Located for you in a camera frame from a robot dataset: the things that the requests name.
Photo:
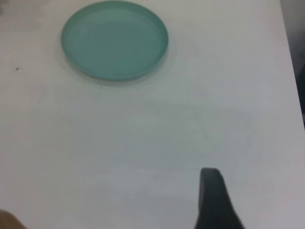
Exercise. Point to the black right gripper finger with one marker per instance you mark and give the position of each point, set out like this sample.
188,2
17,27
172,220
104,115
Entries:
214,202

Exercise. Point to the green round plate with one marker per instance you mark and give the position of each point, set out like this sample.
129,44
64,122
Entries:
114,40

